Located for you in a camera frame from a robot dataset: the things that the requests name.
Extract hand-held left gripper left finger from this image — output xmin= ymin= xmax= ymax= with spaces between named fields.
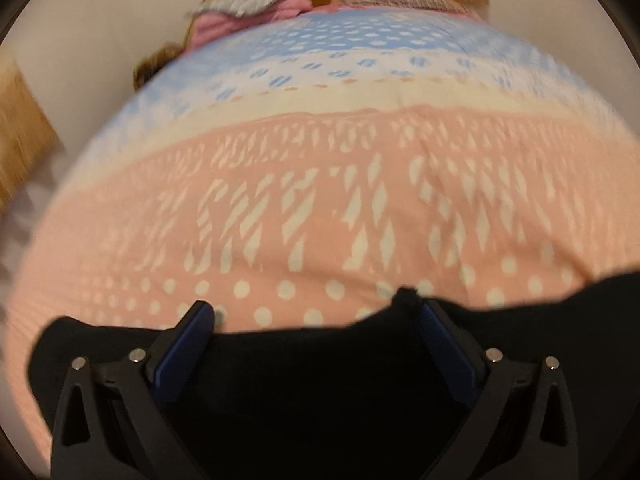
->
xmin=50 ymin=301 xmax=216 ymax=480

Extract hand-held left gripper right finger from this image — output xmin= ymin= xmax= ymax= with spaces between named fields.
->
xmin=420 ymin=297 xmax=581 ymax=480

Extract black pants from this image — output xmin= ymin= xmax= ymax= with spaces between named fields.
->
xmin=27 ymin=272 xmax=640 ymax=480

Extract polka dot blanket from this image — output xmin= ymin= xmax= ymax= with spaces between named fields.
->
xmin=7 ymin=7 xmax=640 ymax=466

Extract pink folded blanket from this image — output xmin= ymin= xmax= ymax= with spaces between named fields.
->
xmin=185 ymin=0 xmax=346 ymax=52

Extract grey floral pillow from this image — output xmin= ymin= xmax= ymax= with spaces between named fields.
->
xmin=189 ymin=0 xmax=297 ymax=18

